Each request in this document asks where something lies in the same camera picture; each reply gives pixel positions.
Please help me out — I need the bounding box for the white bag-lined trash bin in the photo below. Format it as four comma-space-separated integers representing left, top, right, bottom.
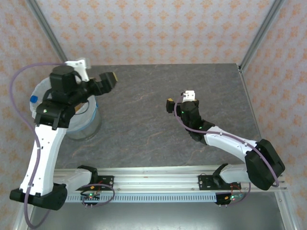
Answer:
30, 78, 99, 134

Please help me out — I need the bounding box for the clear plastic bin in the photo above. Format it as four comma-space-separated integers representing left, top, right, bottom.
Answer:
66, 99, 102, 142

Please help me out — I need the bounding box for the small circuit board with LED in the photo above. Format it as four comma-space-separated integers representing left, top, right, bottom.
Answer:
80, 191, 101, 201
225, 193, 244, 201

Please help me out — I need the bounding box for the grey metal sheet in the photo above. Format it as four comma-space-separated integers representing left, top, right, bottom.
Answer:
26, 201, 286, 230

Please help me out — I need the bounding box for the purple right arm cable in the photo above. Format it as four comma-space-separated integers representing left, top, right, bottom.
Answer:
174, 95, 280, 207

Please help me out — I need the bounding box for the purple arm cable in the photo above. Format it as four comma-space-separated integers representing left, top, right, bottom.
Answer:
9, 62, 115, 229
174, 95, 280, 207

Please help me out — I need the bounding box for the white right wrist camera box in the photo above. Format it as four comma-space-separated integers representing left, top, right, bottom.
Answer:
180, 90, 196, 104

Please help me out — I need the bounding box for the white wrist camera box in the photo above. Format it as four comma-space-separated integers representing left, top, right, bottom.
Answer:
180, 90, 196, 104
64, 57, 92, 81

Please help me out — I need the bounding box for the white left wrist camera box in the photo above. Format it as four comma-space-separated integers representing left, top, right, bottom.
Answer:
64, 57, 92, 81

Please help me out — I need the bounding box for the aluminium frame post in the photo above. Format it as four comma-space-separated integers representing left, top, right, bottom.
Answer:
25, 0, 69, 63
238, 0, 287, 72

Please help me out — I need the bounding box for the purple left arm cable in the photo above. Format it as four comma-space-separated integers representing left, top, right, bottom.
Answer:
9, 62, 115, 229

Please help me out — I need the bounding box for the aluminium table side rail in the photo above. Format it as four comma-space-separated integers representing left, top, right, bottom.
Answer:
238, 66, 274, 173

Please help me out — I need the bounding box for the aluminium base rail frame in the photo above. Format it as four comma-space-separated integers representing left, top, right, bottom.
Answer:
51, 166, 288, 192

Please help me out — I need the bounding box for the slotted grey cable duct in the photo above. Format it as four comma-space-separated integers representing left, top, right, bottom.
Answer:
66, 194, 218, 203

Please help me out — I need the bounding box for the aluminium frame profile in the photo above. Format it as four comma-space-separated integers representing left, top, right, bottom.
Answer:
274, 191, 298, 230
13, 208, 33, 230

